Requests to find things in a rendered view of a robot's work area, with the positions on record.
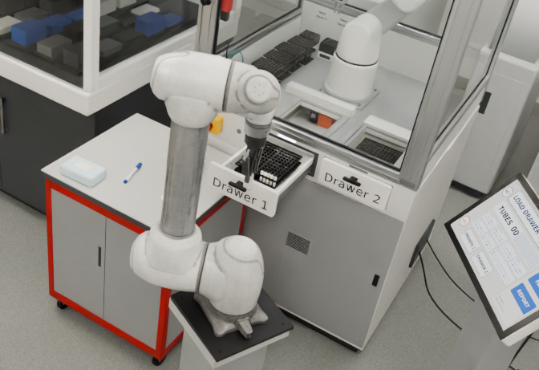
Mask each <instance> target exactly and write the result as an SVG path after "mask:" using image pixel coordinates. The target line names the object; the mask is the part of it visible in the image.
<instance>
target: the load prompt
mask: <svg viewBox="0 0 539 370"><path fill-rule="evenodd" d="M507 199H508V201H509V203H510V204H511V206H512V207H513V209H514V210H515V212H516V214H517V216H518V217H519V218H520V220H521V222H522V223H523V225H524V226H525V228H526V229H527V231H528V232H529V234H530V236H531V238H532V239H533V240H534V242H535V244H536V245H537V247H538V249H539V217H538V215H537V213H536V212H535V210H534V209H533V207H532V206H531V205H530V203H529V201H528V200H527V198H526V197H525V195H524V194H523V193H522V191H521V190H519V191H518V192H516V193H515V194H513V195H512V196H511V197H509V198H507Z"/></svg>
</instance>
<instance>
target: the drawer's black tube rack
mask: <svg viewBox="0 0 539 370"><path fill-rule="evenodd" d="M267 143H268V144H267ZM268 146H269V147H268ZM276 147H277V148H276ZM277 150H278V151H277ZM283 150H285V151H283ZM284 153H285V154H284ZM288 155H289V156H288ZM296 156H297V157H296ZM301 159H302V156H300V155H298V154H297V153H294V152H291V151H289V150H287V149H285V148H282V147H280V146H278V145H275V144H273V143H271V142H269V141H266V143H265V147H264V149H263V152H262V155H261V159H260V163H259V166H258V169H257V171H261V170H263V171H264V172H267V173H270V175H274V177H277V179H278V181H277V182H276V185H275V187H273V182H272V185H269V184H266V183H265V182H266V179H265V182H263V178H262V181H259V180H260V176H259V175H257V174H254V176H253V179H254V180H255V181H257V182H260V183H262V184H263V185H266V186H268V187H270V188H272V189H276V188H277V187H278V186H279V185H280V184H281V183H282V182H283V181H285V179H286V178H287V177H288V176H289V175H290V174H291V173H292V172H293V171H295V169H296V168H297V167H298V166H299V165H301V162H300V160H301ZM234 171H235V172H238V173H240V174H242V167H240V166H238V167H236V168H235V169H234ZM269 183H270V181H269Z"/></svg>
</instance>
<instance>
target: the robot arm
mask: <svg viewBox="0 0 539 370"><path fill-rule="evenodd" d="M150 86H151V89H152V92H153V93H154V94H155V96H156V97H157V98H158V99H160V100H164V103H165V106H166V108H167V112H168V115H169V117H170V118H171V128H170V135H169V142H168V156H167V164H166V165H167V168H166V175H165V183H164V196H163V204H162V211H161V219H160V220H158V221H157V222H155V223H154V224H153V225H152V228H151V229H150V230H149V231H145V232H143V233H142V234H140V235H139V236H138V237H137V239H136V240H135V241H134V242H133V244H132V249H131V254H130V266H131V268H132V269H133V271H134V273H135V274H136V275H137V276H139V277H140V278H142V279H143V280H145V281H147V282H148V283H151V284H153V285H157V286H159V287H164V288H168V289H172V290H176V291H185V292H193V293H195V294H194V299H195V300H196V301H197V302H198V303H199V304H200V305H201V308H202V310H203V312H204V313H205V315H206V317H207V319H208V320H209V322H210V324H211V326H212V328H213V334H214V335H215V336H216V337H222V336H224V335H226V334H227V333H230V332H232V331H236V330H239V331H240V333H241V334H242V335H243V336H244V337H245V338H246V339H248V338H251V336H252V335H253V330H252V328H251V326H253V325H255V324H264V323H266V322H267V320H268V316H267V314H266V313H265V312H264V311H263V310H262V309H261V308H260V307H259V305H258V304H257V300H258V297H259V295H260V292H261V287H262V283H263V278H264V262H263V257H262V254H261V251H260V248H259V247H258V245H257V243H256V242H254V241H253V240H252V239H250V238H247V237H244V236H241V235H233V236H229V237H226V238H223V239H221V240H220V241H219V242H211V243H208V242H203V239H202V234H201V230H200V228H199V227H198V226H197V225H196V219H197V208H198V202H199V196H200V191H201V181H202V175H203V169H204V164H205V154H206V148H207V142H208V137H209V126H210V124H211V123H212V122H213V121H214V120H215V118H216V116H217V113H218V112H220V113H234V114H238V115H241V116H244V117H245V126H244V132H245V143H246V145H247V148H246V150H245V151H246V154H245V155H244V156H243V155H242V156H241V159H242V175H244V176H245V178H244V183H243V187H244V188H246V189H247V190H249V191H250V190H251V189H252V185H253V176H254V174H257V171H256V169H258V166H259V163H260V159H261V155H262V152H263V149H264V147H265V143H266V138H267V136H268V135H269V134H270V128H271V124H272V119H273V117H274V115H275V112H276V109H277V105H278V104H279V102H280V99H281V94H282V92H281V87H280V84H279V82H278V80H277V79H276V78H275V77H274V76H273V75H272V74H271V73H269V72H268V71H264V70H258V69H257V68H256V67H253V66H250V65H248V64H245V63H241V62H238V61H235V60H231V59H227V58H224V57H221V56H219V55H212V54H207V53H203V52H197V51H171V52H168V53H165V54H164V55H160V56H159V57H158V58H157V59H156V61H155V64H154V67H153V69H152V75H151V79H150Z"/></svg>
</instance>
